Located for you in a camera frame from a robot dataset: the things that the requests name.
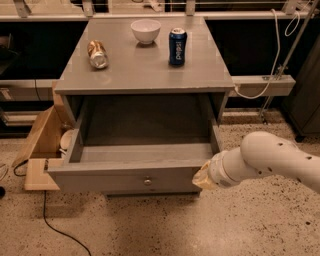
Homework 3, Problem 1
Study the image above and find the white ceramic bowl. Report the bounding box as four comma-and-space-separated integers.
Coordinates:
131, 19, 161, 44

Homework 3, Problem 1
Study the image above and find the dark cabinet at right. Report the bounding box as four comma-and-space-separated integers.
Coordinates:
282, 35, 320, 142

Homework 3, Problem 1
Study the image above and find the black floor cable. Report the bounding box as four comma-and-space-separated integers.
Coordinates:
13, 159, 93, 256

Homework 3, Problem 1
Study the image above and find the round metal top knob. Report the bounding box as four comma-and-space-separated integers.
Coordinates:
144, 178, 152, 186

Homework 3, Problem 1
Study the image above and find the blue pepsi can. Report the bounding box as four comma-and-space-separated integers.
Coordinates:
169, 27, 187, 66

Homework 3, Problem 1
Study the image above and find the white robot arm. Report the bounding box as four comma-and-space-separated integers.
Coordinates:
192, 131, 320, 193

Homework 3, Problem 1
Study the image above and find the grey top drawer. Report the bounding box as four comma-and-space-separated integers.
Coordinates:
49, 94, 221, 195

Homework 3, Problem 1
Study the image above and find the metal stand pole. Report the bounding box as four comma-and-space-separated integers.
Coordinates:
258, 0, 320, 125

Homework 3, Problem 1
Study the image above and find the light wooden box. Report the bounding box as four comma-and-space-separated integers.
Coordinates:
12, 82, 73, 191

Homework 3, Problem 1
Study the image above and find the grey drawer cabinet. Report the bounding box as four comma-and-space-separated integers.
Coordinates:
54, 16, 236, 198

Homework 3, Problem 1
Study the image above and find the tipped tan soda can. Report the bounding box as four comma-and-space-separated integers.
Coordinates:
87, 40, 109, 69

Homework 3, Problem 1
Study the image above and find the white plate in box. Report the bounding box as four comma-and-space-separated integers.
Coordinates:
60, 130, 73, 150

